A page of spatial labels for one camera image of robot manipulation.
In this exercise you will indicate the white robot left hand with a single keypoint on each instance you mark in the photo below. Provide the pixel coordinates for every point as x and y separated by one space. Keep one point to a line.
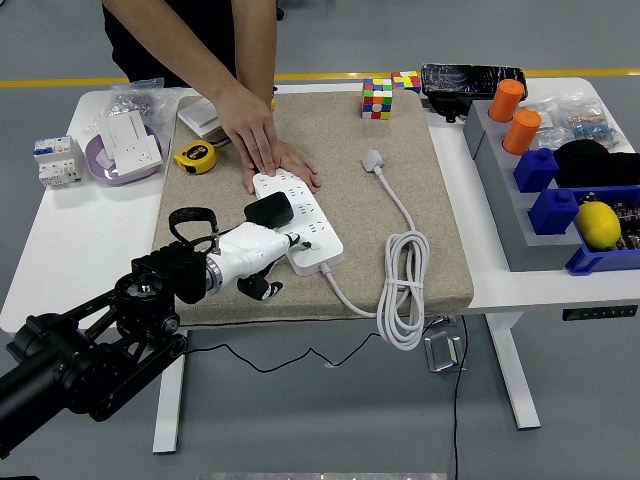
250 250

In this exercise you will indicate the person's left hand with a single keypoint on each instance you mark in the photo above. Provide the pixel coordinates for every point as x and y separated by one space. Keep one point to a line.
297 165

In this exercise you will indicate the person's right hand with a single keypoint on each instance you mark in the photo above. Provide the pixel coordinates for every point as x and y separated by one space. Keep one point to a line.
250 125

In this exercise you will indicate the black plug adapter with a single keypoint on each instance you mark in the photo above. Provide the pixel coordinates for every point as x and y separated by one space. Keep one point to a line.
270 210

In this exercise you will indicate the white power strip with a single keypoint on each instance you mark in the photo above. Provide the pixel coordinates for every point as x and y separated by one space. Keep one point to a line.
320 260

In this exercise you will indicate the person's right forearm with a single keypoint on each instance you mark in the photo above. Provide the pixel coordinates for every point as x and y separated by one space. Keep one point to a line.
170 40

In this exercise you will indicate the person's left forearm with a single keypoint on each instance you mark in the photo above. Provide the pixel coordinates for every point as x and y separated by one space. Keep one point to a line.
257 50

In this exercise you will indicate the yellow tape measure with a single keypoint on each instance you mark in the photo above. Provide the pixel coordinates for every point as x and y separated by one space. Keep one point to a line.
197 156

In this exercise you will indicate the grey-brown mat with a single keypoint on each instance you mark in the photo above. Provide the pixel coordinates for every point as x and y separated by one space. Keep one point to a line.
350 220

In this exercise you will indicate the person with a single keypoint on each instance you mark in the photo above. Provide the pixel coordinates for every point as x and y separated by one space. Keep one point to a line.
210 30

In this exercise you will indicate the large Rubik's cube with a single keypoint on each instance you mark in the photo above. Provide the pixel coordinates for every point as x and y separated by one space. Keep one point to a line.
377 100

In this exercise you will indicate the black chair caster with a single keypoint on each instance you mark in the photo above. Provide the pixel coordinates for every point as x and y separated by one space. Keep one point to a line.
280 14

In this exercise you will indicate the clear bag of metal parts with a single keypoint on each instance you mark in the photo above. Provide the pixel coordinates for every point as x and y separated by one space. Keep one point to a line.
132 100

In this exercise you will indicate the purple bowl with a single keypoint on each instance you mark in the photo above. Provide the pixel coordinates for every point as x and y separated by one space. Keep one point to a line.
132 180

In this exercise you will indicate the small Rubik's cube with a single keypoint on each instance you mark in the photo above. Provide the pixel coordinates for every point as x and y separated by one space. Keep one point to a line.
407 80

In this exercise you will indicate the white table leg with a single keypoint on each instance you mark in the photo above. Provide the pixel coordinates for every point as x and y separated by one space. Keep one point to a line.
170 400
515 380

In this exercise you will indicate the black wrapped box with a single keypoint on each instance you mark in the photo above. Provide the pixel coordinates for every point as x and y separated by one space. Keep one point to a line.
460 82

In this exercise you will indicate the white circuit breaker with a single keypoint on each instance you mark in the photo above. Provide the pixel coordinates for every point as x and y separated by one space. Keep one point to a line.
52 160

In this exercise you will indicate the grey stepped block holder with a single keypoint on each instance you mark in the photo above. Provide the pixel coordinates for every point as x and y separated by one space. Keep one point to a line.
500 165

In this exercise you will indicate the orange cylinder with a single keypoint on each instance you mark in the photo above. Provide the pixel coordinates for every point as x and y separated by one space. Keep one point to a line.
521 132
506 100

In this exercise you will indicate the blue block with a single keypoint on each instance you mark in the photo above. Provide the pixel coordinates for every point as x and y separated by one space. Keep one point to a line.
535 170
552 212

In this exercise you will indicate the clear bag of components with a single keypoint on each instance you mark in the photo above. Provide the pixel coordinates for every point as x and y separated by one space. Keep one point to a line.
580 122

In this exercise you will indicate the black cloth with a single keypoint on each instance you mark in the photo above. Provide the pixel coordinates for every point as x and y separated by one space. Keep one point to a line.
590 162

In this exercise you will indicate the yellow lemon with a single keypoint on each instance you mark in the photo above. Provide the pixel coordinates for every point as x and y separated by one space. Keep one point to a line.
597 225

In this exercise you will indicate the blue plastic bin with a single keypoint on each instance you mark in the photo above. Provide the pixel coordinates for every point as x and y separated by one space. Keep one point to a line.
600 260

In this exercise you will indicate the black table control panel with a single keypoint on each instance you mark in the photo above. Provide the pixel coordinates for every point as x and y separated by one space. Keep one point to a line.
600 313

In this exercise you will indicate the dark circuit boards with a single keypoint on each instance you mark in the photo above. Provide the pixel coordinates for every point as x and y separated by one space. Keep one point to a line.
631 215

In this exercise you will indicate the white square wall switch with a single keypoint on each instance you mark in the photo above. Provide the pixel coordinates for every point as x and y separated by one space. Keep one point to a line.
197 115

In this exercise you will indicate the white wall socket panel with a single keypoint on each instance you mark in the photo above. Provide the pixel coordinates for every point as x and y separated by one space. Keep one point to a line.
142 157

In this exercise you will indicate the white switch panel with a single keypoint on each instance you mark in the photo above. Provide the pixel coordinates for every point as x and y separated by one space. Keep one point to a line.
120 127

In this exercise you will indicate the clear acrylic bracket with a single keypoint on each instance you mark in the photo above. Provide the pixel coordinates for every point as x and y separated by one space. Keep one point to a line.
442 352

